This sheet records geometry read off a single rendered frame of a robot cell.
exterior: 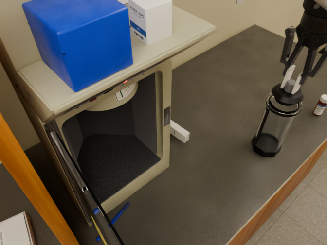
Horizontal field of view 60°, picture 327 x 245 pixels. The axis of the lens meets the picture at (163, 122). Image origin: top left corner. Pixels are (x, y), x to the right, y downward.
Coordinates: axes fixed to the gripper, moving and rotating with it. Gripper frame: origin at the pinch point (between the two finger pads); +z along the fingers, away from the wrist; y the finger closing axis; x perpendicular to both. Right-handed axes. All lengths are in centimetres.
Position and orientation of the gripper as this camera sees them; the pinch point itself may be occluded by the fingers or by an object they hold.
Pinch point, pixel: (293, 79)
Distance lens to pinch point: 89.6
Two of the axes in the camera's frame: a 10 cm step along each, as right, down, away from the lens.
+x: -7.4, 4.9, -4.6
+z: 0.0, 6.8, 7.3
